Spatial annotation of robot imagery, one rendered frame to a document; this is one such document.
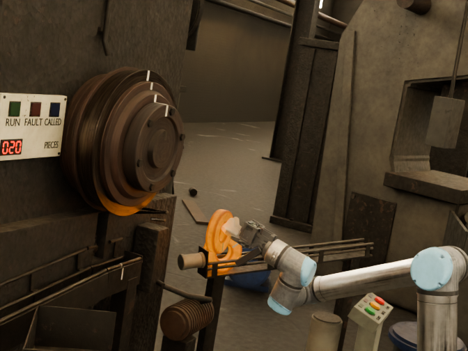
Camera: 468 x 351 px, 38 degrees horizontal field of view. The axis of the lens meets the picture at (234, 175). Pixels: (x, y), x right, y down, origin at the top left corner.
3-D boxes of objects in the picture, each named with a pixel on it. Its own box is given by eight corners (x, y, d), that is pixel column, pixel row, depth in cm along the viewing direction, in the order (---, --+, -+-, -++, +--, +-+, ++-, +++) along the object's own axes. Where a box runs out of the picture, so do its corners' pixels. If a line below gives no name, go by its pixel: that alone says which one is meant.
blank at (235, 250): (212, 277, 258) (216, 280, 256) (196, 245, 252) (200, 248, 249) (244, 254, 263) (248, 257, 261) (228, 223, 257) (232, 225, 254)
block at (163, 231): (125, 287, 244) (134, 223, 240) (137, 282, 251) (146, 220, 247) (150, 294, 239) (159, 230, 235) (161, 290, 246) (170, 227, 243)
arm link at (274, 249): (281, 264, 234) (270, 270, 225) (269, 258, 236) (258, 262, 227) (291, 243, 232) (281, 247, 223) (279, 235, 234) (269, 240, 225)
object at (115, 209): (65, 220, 198) (85, 61, 191) (151, 202, 241) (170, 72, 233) (83, 225, 196) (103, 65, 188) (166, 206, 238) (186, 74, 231)
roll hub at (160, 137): (116, 193, 201) (129, 101, 197) (165, 185, 226) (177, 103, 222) (131, 198, 199) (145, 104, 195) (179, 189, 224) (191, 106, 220)
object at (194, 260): (177, 267, 251) (177, 252, 250) (198, 264, 256) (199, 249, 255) (183, 272, 246) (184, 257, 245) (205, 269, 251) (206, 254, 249)
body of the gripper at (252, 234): (251, 218, 237) (280, 235, 233) (242, 239, 239) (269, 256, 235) (242, 221, 230) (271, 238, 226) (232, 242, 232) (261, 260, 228)
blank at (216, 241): (207, 214, 230) (215, 216, 229) (227, 204, 244) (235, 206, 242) (203, 257, 234) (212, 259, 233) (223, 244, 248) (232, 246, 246)
